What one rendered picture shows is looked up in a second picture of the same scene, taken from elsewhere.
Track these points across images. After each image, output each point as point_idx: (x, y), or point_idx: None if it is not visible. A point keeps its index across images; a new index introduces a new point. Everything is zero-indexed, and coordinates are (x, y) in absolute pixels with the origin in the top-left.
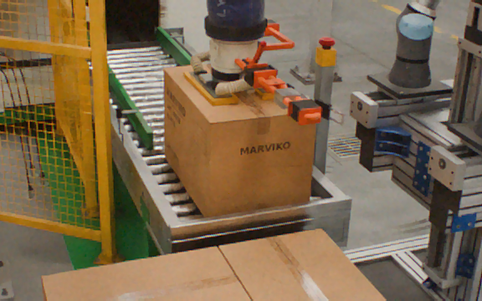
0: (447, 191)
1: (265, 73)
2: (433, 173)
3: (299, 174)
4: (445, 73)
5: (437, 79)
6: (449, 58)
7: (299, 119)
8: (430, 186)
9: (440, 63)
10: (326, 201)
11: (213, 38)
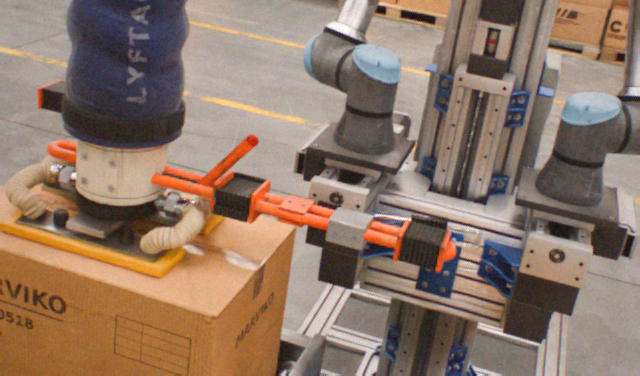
0: (547, 289)
1: (262, 192)
2: (536, 271)
3: (274, 334)
4: (21, 95)
5: (20, 106)
6: (5, 74)
7: (440, 264)
8: (457, 282)
9: (0, 82)
10: (311, 358)
11: (118, 146)
